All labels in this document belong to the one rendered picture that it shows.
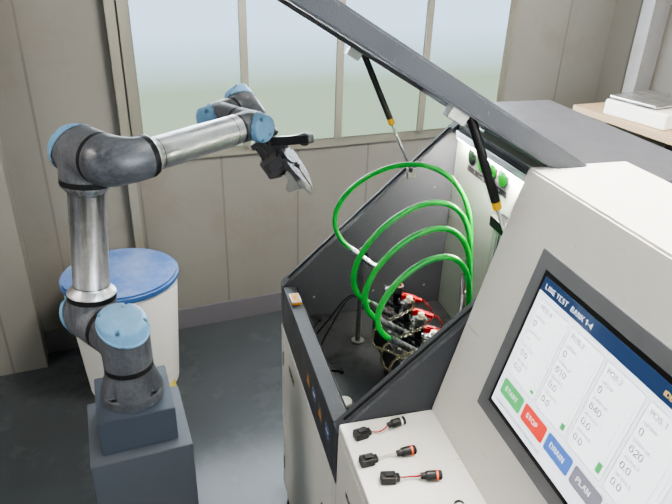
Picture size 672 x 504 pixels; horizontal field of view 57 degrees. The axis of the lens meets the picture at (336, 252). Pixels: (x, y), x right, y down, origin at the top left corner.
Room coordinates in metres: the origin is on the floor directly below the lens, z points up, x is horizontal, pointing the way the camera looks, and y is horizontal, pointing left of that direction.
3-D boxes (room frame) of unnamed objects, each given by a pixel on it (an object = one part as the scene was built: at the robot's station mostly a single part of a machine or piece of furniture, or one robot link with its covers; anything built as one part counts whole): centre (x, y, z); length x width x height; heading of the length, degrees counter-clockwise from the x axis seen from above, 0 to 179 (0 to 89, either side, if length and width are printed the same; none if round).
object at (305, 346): (1.37, 0.06, 0.87); 0.62 x 0.04 x 0.16; 16
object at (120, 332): (1.21, 0.50, 1.07); 0.13 x 0.12 x 0.14; 52
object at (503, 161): (1.51, -0.43, 1.43); 0.54 x 0.03 x 0.02; 16
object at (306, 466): (1.37, 0.07, 0.44); 0.65 x 0.02 x 0.68; 16
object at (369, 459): (0.93, -0.12, 0.99); 0.12 x 0.02 x 0.02; 109
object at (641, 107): (2.98, -1.52, 1.24); 0.38 x 0.36 x 0.09; 22
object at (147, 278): (2.37, 0.95, 0.29); 0.50 x 0.48 x 0.59; 112
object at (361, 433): (1.01, -0.11, 0.99); 0.12 x 0.02 x 0.02; 115
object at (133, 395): (1.20, 0.50, 0.95); 0.15 x 0.15 x 0.10
